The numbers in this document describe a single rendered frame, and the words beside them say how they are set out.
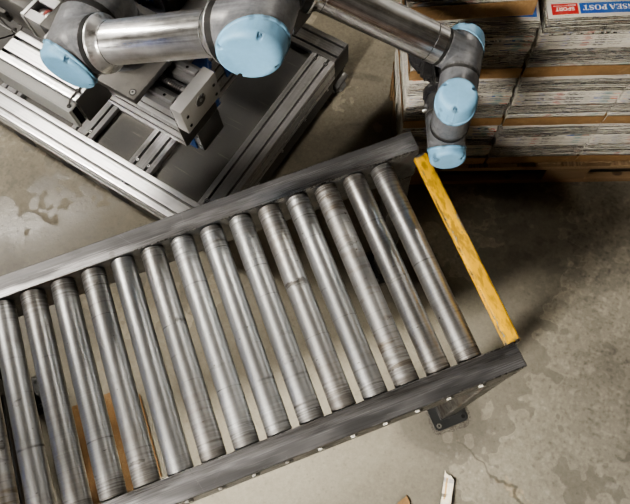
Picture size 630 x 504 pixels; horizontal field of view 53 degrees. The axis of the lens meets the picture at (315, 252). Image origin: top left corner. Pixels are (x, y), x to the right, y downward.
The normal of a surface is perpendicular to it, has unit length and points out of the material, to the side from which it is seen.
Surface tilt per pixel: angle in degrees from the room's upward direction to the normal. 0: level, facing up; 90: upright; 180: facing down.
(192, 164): 0
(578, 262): 0
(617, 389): 0
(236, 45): 87
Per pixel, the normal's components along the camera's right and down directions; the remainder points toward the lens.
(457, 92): -0.04, -0.35
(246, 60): -0.11, 0.92
